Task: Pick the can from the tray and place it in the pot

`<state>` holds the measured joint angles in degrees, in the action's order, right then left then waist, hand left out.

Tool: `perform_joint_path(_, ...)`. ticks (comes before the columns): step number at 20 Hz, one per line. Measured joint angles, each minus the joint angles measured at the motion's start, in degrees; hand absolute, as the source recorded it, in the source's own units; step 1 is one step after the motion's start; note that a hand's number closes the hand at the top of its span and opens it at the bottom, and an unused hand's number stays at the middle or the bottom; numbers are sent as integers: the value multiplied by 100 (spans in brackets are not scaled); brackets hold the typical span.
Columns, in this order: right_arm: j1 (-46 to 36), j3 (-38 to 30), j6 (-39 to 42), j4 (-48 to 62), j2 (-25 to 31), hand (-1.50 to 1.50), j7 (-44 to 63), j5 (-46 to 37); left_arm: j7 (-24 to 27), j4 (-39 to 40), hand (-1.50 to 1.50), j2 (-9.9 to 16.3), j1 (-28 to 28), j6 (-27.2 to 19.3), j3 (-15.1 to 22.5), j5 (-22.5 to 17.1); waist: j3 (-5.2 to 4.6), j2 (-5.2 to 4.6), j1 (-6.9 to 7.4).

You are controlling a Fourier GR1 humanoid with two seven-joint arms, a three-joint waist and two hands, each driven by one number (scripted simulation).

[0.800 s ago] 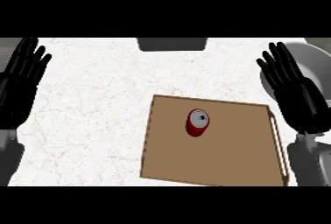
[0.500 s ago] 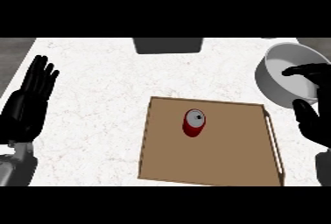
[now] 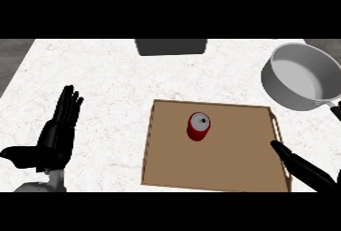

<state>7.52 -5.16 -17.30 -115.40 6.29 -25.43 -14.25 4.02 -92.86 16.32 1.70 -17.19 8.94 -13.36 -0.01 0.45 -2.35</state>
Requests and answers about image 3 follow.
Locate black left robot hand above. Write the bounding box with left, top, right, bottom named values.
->
left=0, top=84, right=86, bottom=173

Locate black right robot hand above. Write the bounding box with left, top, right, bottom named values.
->
left=269, top=140, right=341, bottom=193

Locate brown wooden tray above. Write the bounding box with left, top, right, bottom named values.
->
left=140, top=99, right=294, bottom=193

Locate red can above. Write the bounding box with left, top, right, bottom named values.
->
left=185, top=111, right=213, bottom=143

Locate grey metal pot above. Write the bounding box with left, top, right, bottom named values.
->
left=260, top=42, right=341, bottom=123

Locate dark grey appliance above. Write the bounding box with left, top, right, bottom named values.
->
left=135, top=39, right=210, bottom=57

